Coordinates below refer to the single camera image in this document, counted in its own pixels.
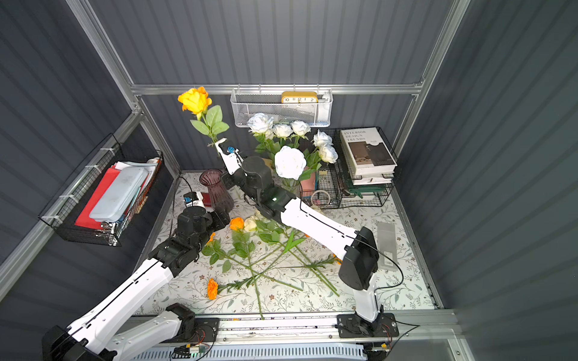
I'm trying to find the orange yellow rose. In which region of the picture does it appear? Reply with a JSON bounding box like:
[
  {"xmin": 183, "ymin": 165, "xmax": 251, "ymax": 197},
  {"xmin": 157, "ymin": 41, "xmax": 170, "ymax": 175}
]
[{"xmin": 178, "ymin": 87, "xmax": 230, "ymax": 144}]

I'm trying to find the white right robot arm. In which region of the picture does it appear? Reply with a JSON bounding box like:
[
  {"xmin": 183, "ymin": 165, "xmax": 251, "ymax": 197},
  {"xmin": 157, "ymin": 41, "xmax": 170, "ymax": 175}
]
[{"xmin": 221, "ymin": 148, "xmax": 392, "ymax": 323}]

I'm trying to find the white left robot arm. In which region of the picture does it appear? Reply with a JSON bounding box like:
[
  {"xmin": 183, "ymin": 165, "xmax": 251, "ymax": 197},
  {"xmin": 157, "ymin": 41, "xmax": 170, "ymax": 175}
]
[{"xmin": 42, "ymin": 205, "xmax": 230, "ymax": 360}]

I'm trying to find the red wallet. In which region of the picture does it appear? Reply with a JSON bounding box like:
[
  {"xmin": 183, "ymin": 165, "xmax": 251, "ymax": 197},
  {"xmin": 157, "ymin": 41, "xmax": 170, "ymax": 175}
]
[{"xmin": 201, "ymin": 193, "xmax": 212, "ymax": 207}]

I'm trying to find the purple glass vase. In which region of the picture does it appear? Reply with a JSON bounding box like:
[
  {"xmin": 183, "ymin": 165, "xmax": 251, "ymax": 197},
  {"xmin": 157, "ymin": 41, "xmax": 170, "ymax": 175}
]
[{"xmin": 200, "ymin": 169, "xmax": 234, "ymax": 213}]

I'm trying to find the orange flower lower left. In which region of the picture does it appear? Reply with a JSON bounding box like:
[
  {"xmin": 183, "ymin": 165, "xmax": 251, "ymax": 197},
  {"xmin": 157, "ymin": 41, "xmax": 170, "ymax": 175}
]
[{"xmin": 207, "ymin": 278, "xmax": 219, "ymax": 300}]

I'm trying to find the masking tape roll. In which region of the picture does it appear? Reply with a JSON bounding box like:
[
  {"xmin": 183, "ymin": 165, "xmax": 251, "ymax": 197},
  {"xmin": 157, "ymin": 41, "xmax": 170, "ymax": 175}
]
[{"xmin": 310, "ymin": 190, "xmax": 332, "ymax": 207}]

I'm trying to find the white plastic case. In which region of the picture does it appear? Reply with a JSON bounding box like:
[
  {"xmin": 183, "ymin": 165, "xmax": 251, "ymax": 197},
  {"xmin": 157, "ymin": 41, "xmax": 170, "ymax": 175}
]
[{"xmin": 90, "ymin": 166, "xmax": 148, "ymax": 223}]

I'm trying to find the white hardcover book stack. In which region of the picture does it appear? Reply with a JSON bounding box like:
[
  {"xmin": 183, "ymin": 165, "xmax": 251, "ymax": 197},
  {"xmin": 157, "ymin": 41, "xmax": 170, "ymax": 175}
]
[{"xmin": 339, "ymin": 127, "xmax": 397, "ymax": 185}]

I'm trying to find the red folder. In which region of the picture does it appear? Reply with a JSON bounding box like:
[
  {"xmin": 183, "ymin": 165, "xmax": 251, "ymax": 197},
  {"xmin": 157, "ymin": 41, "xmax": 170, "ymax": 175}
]
[{"xmin": 75, "ymin": 168, "xmax": 120, "ymax": 230}]

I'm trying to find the grey flat card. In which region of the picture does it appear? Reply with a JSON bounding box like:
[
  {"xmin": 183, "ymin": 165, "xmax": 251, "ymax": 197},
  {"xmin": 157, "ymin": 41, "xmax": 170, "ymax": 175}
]
[{"xmin": 376, "ymin": 222, "xmax": 397, "ymax": 271}]

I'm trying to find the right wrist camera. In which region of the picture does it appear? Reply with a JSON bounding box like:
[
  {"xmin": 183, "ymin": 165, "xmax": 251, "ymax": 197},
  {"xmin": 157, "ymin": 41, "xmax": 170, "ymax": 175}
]
[{"xmin": 215, "ymin": 138, "xmax": 243, "ymax": 175}]

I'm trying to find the white wire wall basket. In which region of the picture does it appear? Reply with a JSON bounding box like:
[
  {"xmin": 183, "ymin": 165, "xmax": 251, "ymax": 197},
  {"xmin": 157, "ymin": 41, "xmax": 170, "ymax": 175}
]
[{"xmin": 230, "ymin": 88, "xmax": 334, "ymax": 128}]

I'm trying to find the black wire desk organizer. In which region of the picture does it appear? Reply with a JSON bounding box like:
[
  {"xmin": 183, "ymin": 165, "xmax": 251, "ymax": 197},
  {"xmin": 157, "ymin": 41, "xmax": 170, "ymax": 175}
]
[{"xmin": 302, "ymin": 126, "xmax": 397, "ymax": 209}]

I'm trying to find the black wire wall basket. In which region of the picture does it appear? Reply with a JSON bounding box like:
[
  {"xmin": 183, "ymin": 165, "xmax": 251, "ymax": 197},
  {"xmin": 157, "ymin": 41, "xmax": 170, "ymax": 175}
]
[{"xmin": 39, "ymin": 135, "xmax": 164, "ymax": 247}]

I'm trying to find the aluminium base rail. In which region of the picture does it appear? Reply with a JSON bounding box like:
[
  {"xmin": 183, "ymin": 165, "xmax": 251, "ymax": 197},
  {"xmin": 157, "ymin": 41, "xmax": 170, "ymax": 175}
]
[{"xmin": 85, "ymin": 310, "xmax": 471, "ymax": 361}]

